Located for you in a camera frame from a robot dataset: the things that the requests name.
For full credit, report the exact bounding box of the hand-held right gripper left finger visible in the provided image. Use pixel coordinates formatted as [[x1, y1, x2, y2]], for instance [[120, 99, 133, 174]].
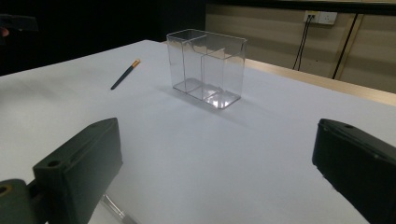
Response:
[[32, 117, 123, 224]]

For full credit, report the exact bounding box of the white table cover sheet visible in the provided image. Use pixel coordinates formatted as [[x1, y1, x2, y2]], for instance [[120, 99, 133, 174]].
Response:
[[0, 39, 396, 224]]

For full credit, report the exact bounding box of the black pen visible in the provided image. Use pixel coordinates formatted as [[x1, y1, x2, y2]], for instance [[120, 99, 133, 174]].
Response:
[[101, 194, 139, 224]]

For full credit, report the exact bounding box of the wooden table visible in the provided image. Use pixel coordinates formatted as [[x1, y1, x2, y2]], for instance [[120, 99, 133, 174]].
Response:
[[244, 58, 396, 106]]

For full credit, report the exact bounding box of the black curtain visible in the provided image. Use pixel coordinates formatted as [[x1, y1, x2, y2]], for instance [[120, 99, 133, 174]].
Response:
[[0, 0, 207, 77]]

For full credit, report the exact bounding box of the black wall cable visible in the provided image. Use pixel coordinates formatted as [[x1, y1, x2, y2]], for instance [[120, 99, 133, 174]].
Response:
[[297, 15, 316, 72], [292, 15, 312, 71]]

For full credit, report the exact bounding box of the makeup brush with orange ferrule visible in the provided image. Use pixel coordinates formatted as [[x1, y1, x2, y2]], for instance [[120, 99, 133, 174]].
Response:
[[110, 59, 142, 91]]

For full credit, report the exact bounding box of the black metal crossbar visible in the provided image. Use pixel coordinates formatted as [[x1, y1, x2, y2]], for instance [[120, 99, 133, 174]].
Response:
[[205, 0, 396, 17]]

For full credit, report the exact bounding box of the clear acrylic organizer box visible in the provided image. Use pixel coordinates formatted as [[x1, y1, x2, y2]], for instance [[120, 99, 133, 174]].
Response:
[[166, 28, 248, 110]]

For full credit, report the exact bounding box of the white wall outlet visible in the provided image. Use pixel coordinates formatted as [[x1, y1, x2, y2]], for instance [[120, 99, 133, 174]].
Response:
[[303, 9, 338, 26]]

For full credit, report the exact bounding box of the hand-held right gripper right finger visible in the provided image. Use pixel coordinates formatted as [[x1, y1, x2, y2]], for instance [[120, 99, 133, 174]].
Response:
[[312, 118, 396, 224]]

